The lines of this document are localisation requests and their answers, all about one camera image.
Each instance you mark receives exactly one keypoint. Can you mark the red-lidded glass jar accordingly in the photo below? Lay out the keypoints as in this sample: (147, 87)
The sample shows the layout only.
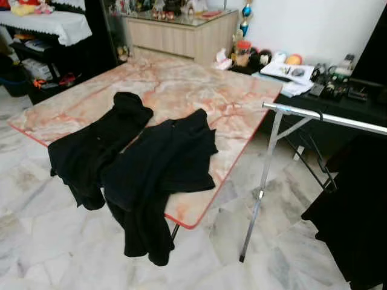
(243, 53)

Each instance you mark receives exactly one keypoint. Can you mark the blue and gold trophy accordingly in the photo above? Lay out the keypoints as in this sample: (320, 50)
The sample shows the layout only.
(245, 18)

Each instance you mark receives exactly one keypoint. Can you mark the black bird plush figure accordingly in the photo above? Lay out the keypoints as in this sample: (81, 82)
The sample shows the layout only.
(320, 71)

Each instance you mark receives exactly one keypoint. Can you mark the black electronic box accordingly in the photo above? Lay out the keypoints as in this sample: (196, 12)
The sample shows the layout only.
(358, 94)

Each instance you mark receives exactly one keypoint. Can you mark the orange round plush ball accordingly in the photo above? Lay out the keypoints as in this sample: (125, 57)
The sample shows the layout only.
(294, 60)

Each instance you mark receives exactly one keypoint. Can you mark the white round plush ball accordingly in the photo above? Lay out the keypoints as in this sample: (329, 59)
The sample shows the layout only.
(279, 57)

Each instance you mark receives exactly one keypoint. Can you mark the black TV console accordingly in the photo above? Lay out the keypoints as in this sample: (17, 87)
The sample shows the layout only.
(357, 109)

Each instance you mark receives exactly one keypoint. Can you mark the white lace cloth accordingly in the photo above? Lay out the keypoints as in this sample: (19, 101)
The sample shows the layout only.
(48, 24)

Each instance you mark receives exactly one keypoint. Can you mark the black round plush toy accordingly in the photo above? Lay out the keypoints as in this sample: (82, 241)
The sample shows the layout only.
(255, 58)
(265, 58)

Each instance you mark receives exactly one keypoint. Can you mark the yellow plush toy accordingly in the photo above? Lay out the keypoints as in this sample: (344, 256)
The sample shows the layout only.
(23, 8)

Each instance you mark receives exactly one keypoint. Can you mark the light wooden cabinet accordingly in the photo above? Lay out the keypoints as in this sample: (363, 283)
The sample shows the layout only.
(181, 36)

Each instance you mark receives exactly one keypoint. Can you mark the white paper stack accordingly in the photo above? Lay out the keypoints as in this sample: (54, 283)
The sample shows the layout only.
(290, 72)

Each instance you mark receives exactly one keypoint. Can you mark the black crumpled garment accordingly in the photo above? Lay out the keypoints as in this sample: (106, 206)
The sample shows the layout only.
(97, 145)

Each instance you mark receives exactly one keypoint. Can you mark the black shelf unit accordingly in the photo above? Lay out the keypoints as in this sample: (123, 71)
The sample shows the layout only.
(91, 48)

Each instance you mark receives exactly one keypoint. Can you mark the marble-top folding table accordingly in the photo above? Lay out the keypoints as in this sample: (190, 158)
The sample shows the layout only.
(181, 84)

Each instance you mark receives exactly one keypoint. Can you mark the silver clothes rack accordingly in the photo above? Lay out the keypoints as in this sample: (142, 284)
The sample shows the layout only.
(326, 116)

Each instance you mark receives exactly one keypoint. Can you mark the white tissue pack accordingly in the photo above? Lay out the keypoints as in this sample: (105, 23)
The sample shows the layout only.
(222, 59)

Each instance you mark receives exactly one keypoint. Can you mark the clear plastic bottle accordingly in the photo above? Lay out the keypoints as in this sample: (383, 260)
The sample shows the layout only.
(348, 63)

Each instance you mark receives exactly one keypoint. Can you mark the black T-shirt red collar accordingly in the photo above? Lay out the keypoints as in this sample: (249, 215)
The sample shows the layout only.
(357, 205)

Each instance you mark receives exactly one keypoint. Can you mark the plain black T-shirt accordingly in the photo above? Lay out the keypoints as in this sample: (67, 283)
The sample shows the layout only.
(163, 163)

